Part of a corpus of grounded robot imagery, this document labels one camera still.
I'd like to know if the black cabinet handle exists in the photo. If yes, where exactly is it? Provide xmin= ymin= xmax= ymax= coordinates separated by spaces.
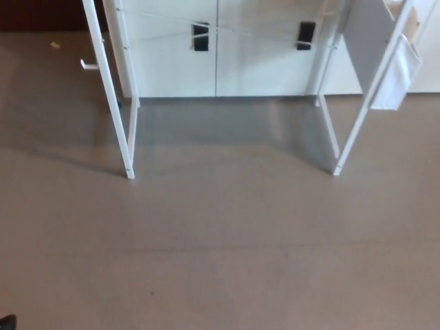
xmin=297 ymin=21 xmax=316 ymax=52
xmin=192 ymin=22 xmax=210 ymax=52

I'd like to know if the white hook on desk leg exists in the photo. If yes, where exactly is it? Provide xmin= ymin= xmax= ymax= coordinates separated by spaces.
xmin=80 ymin=58 xmax=101 ymax=72

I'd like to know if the grey board panel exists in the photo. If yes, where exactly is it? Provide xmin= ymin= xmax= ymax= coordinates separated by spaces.
xmin=343 ymin=0 xmax=402 ymax=100

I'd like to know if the dark brown furniture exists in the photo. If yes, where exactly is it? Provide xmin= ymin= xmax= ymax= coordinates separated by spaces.
xmin=0 ymin=0 xmax=87 ymax=34

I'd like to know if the white desk leg frame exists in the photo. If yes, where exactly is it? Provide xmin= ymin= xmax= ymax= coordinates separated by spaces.
xmin=81 ymin=0 xmax=140 ymax=180
xmin=305 ymin=0 xmax=419 ymax=177

